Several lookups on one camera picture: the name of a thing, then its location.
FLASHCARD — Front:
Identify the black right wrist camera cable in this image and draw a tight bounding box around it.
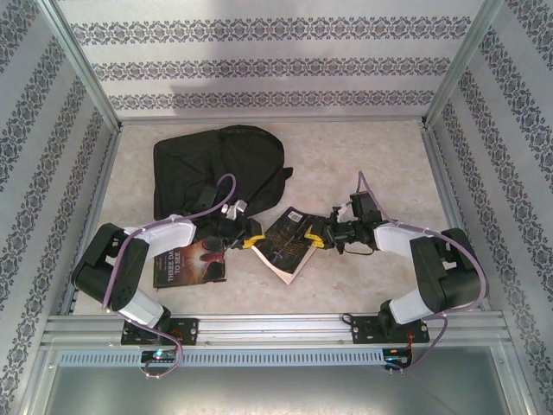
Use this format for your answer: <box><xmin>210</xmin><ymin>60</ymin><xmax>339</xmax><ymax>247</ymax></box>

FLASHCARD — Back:
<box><xmin>343</xmin><ymin>241</ymin><xmax>376</xmax><ymax>258</ymax></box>

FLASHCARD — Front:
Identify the Three Days To See book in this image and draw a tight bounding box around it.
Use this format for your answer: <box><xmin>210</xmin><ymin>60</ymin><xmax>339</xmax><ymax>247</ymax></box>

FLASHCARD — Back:
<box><xmin>151</xmin><ymin>237</ymin><xmax>228</xmax><ymax>290</ymax></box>

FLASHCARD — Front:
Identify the aluminium frame post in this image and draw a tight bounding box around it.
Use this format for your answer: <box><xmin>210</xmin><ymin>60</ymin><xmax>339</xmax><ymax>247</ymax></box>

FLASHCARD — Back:
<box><xmin>36</xmin><ymin>0</ymin><xmax>123</xmax><ymax>131</ymax></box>
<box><xmin>421</xmin><ymin>0</ymin><xmax>518</xmax><ymax>129</ymax></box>

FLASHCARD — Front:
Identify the black fabric backpack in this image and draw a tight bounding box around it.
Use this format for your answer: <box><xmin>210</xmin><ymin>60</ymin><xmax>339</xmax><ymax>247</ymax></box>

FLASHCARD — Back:
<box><xmin>153</xmin><ymin>124</ymin><xmax>295</xmax><ymax>250</ymax></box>

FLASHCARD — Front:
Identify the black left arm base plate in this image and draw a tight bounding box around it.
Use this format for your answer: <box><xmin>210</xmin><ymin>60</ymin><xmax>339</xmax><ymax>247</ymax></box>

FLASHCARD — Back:
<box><xmin>120</xmin><ymin>317</ymin><xmax>200</xmax><ymax>347</ymax></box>

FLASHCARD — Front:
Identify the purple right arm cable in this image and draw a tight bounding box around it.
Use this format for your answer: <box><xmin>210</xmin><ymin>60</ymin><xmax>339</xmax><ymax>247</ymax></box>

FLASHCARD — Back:
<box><xmin>356</xmin><ymin>170</ymin><xmax>489</xmax><ymax>375</ymax></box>

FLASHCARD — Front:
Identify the grey slotted cable duct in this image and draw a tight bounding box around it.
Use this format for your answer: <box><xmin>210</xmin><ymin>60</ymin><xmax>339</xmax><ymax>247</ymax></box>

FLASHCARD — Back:
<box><xmin>58</xmin><ymin>348</ymin><xmax>386</xmax><ymax>368</ymax></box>

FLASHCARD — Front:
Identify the aluminium mounting rail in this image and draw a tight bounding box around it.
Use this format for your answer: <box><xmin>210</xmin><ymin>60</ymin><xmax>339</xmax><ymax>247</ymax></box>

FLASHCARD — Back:
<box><xmin>42</xmin><ymin>314</ymin><xmax>506</xmax><ymax>348</ymax></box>

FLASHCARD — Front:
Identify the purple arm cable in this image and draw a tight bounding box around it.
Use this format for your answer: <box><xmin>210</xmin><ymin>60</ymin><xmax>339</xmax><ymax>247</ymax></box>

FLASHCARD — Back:
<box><xmin>356</xmin><ymin>170</ymin><xmax>489</xmax><ymax>375</ymax></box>
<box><xmin>102</xmin><ymin>173</ymin><xmax>238</xmax><ymax>381</ymax></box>

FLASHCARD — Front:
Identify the aluminium side rail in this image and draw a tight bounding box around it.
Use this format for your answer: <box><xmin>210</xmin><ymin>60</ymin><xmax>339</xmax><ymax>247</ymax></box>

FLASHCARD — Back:
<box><xmin>58</xmin><ymin>128</ymin><xmax>123</xmax><ymax>317</ymax></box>
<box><xmin>423</xmin><ymin>127</ymin><xmax>505</xmax><ymax>315</ymax></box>

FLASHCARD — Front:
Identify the grey metal panel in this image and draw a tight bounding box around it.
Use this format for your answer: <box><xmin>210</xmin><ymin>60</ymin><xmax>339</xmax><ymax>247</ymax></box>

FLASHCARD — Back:
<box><xmin>25</xmin><ymin>345</ymin><xmax>535</xmax><ymax>415</ymax></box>

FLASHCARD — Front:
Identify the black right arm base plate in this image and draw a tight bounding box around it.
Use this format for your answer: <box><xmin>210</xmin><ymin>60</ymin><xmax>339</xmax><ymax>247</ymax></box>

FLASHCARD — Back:
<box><xmin>352</xmin><ymin>315</ymin><xmax>431</xmax><ymax>346</ymax></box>

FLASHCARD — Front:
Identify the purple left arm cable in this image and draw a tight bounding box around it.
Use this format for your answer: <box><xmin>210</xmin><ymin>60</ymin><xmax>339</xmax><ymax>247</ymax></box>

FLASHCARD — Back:
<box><xmin>102</xmin><ymin>173</ymin><xmax>238</xmax><ymax>381</ymax></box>

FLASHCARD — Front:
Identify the black book with gold text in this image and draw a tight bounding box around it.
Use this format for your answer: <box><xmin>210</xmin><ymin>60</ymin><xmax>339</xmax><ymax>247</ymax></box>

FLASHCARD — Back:
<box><xmin>251</xmin><ymin>206</ymin><xmax>323</xmax><ymax>286</ymax></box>

